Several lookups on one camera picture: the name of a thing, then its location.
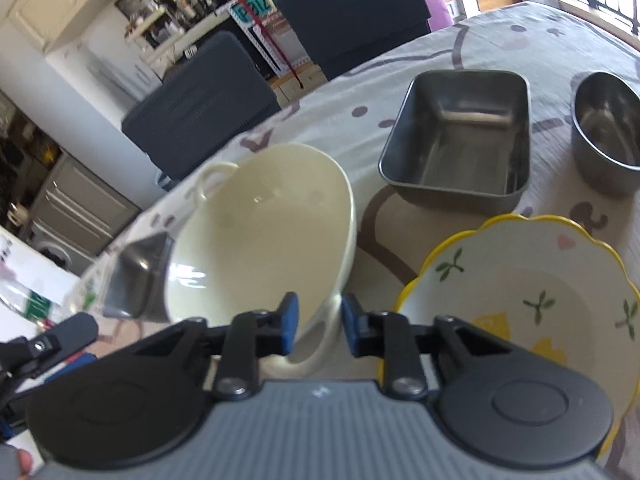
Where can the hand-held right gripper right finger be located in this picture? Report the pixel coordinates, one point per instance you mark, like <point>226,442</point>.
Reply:
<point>352,327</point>

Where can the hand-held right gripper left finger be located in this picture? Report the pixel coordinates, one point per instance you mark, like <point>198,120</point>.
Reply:
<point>290,322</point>

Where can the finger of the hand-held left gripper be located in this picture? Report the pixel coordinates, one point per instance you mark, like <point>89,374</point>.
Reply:
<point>50,342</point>

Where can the small square steel container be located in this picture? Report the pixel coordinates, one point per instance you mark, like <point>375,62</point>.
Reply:
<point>135,280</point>

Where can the floral bowl with yellow rim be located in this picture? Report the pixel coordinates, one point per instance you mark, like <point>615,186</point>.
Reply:
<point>500,280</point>

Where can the large rectangular steel container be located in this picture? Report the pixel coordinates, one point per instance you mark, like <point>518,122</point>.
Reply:
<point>450,160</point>

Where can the round steel bowl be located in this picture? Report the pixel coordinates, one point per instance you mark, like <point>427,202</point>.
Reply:
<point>605,135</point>

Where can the person's left hand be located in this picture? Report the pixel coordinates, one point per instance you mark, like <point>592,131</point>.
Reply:
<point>24,462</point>

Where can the washing machine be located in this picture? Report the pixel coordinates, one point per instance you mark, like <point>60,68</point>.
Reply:
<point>52,257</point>

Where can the kitchen base cabinet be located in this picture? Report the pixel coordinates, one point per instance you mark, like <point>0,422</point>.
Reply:
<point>80,205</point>

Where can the dark woven chair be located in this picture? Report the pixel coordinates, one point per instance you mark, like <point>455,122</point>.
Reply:
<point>200,110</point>
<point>350,15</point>

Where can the cream upper cabinet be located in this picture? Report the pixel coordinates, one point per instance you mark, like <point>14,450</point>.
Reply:
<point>45,5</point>

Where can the shelf with bottles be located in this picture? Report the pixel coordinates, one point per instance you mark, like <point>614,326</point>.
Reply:
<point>170,5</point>

